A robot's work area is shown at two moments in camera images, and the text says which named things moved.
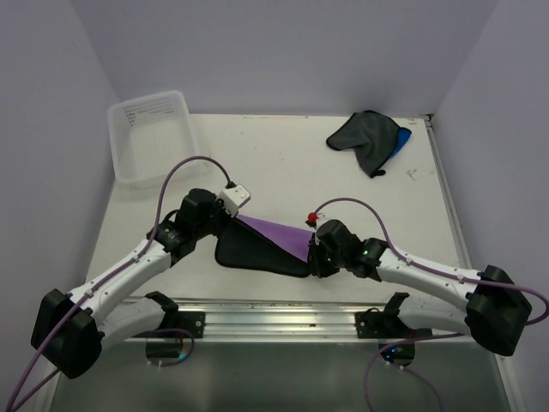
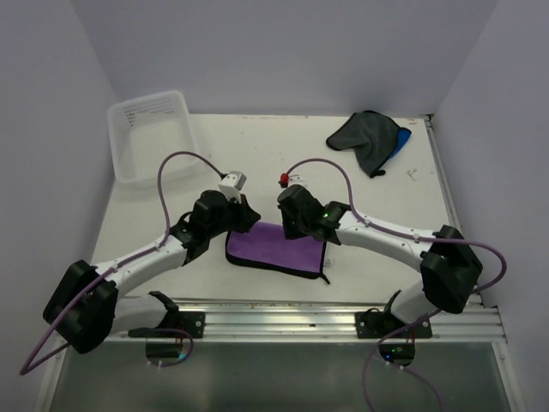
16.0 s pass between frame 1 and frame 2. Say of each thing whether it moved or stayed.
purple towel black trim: stayed
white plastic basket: stayed
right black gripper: moved
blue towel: stayed
